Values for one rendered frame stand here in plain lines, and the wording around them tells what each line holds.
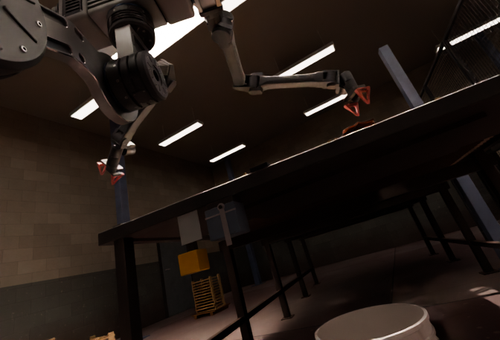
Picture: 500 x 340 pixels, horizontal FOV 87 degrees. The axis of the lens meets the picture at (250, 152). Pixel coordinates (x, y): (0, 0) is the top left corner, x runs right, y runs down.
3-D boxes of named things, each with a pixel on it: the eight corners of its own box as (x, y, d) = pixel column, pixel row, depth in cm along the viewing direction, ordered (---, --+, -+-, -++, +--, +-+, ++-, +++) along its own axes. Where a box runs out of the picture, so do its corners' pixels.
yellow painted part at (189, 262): (199, 271, 101) (188, 210, 110) (180, 277, 103) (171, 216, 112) (210, 268, 108) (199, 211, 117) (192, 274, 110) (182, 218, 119)
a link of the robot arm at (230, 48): (233, 95, 141) (235, 79, 144) (258, 95, 138) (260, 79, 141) (207, 30, 99) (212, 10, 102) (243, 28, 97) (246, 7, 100)
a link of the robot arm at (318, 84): (247, 89, 134) (249, 71, 137) (250, 96, 139) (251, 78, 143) (337, 85, 123) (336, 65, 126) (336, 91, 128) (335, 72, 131)
